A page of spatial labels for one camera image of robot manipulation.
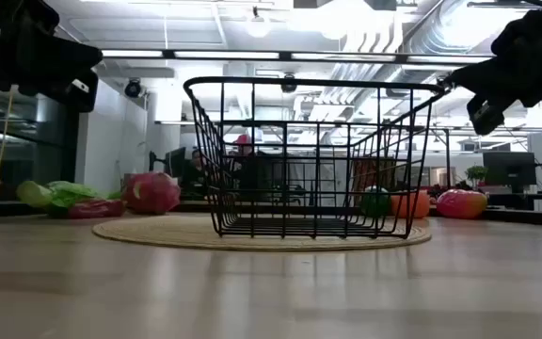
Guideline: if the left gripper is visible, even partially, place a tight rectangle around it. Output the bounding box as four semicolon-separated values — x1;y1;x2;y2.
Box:
0;0;104;114

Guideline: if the red and yellow mango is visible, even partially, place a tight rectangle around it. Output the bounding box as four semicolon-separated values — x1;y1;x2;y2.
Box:
435;188;489;220

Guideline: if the green romaine lettuce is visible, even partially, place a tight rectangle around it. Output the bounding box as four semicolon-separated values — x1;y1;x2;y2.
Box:
15;180;124;218

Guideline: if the red chili pepper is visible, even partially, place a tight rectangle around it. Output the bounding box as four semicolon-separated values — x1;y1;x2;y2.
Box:
67;198;128;220

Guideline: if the pink dragon fruit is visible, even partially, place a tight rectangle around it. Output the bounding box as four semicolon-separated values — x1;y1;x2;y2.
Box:
122;170;182;217

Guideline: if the orange citrus fruit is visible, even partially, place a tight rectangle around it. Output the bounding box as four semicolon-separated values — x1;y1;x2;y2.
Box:
390;189;431;220

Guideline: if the round green fruit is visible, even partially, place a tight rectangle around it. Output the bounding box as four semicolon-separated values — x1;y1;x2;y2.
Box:
359;185;392;218

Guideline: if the black computer monitor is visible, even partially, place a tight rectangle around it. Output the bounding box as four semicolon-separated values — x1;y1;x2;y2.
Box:
163;146;187;180
482;151;537;187

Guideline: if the green potted plant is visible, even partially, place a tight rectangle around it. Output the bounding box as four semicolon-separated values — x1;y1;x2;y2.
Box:
465;164;488;192

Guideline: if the dark leafy plant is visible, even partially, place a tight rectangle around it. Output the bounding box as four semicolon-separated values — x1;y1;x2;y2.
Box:
433;182;463;195

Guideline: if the dark office desk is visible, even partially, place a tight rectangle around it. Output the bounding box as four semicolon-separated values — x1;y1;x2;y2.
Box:
480;186;542;212

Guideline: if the brown wooden cabinet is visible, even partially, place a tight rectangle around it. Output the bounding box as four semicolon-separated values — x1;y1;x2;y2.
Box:
353;157;397;194

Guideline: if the person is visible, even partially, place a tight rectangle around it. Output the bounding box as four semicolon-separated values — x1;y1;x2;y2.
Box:
182;148;212;197
227;134;272;199

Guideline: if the round woven straw placemat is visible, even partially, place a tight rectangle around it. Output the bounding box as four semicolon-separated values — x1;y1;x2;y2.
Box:
91;214;433;252

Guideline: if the black ceiling camera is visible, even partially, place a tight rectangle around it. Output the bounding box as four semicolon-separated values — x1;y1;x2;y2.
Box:
279;73;299;94
123;77;143;99

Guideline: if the black table frame rail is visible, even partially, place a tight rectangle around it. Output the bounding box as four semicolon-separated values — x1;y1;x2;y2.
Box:
0;200;46;218
428;206;542;231
176;200;215;214

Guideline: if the black wire basket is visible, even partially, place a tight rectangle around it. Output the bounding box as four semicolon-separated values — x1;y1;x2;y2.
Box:
183;75;450;240

